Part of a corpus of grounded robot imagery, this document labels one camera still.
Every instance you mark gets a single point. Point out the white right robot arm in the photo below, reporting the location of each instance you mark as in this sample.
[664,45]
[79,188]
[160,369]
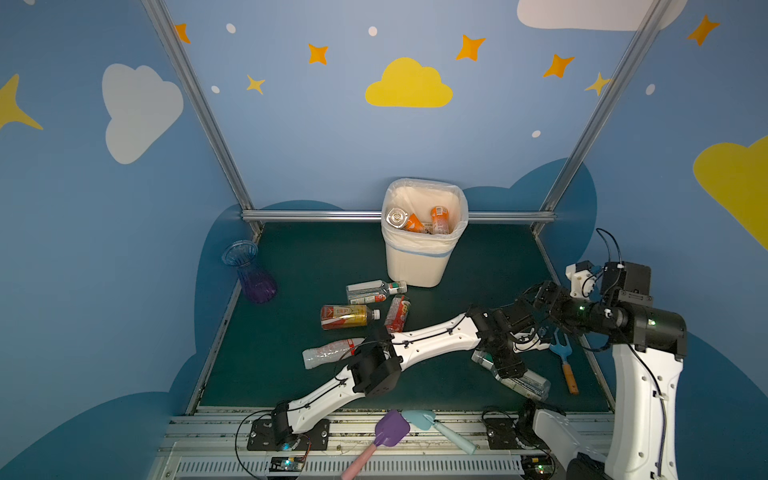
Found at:
[648,348]

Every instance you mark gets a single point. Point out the white bin liner bag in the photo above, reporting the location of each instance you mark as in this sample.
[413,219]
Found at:
[418,196]

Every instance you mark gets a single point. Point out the aluminium frame post right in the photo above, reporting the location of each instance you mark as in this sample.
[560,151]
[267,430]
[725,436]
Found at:
[633,56]

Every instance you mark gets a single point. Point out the clear square bottle green label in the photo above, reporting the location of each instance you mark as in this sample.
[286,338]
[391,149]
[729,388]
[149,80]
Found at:
[373,291]

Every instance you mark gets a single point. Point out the wooden handle brush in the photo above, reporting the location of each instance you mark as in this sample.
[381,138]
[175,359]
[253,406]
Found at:
[561,347]

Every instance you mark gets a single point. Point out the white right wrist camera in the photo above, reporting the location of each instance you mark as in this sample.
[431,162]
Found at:
[581,278]

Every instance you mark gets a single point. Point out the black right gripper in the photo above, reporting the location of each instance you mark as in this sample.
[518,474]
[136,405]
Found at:
[541,294]

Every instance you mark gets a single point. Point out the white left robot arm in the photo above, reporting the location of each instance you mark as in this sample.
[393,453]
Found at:
[376,365]

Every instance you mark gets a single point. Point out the purple pink spatula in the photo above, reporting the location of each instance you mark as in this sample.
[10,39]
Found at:
[389,431]

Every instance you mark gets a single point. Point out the orange milk tea bottle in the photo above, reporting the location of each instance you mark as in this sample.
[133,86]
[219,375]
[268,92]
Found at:
[440,216]

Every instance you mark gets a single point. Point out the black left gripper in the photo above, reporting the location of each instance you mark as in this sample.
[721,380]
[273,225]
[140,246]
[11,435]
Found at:
[507,365]

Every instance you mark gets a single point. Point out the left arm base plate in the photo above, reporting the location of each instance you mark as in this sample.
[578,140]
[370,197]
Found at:
[262,438]

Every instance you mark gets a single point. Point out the red label clear bottle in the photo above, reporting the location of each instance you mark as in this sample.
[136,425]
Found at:
[397,314]

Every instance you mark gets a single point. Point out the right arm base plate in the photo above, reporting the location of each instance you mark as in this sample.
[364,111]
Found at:
[501,434]

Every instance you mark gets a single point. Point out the aluminium frame post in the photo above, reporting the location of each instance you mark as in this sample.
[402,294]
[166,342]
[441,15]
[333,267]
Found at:
[162,22]
[633,56]

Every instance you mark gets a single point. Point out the teal silicone spatula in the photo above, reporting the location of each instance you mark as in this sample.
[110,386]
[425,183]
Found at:
[426,420]

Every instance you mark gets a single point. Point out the purple ribbed plastic vase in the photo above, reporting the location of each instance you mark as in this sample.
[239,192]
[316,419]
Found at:
[257,284]

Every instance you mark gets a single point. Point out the aluminium frame post left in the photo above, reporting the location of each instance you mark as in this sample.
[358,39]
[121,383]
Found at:
[162,22]

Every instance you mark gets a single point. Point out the orange white tea bottle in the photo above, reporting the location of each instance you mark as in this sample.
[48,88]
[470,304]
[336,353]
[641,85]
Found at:
[414,225]

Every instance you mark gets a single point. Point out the clear bottle green band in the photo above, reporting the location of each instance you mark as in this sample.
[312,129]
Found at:
[530,385]

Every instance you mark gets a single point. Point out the white ribbed trash bin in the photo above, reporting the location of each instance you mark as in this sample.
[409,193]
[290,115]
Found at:
[415,270]

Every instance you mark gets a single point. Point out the clear bottle bird label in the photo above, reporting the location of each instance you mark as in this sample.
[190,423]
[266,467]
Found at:
[397,218]

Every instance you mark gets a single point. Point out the red gold energy drink bottle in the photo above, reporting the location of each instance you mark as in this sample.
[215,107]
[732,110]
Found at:
[335,317]

